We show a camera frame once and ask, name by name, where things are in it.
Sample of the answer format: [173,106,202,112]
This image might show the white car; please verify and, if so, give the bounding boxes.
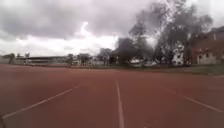
[142,60,158,67]

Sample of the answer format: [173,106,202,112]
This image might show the white building behind trees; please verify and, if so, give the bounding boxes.
[171,49,186,66]

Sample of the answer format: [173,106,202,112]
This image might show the long low grey building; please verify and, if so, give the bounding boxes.
[13,54,70,66]

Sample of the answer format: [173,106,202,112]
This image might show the red-roofed building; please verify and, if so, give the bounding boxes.
[191,26,224,66]

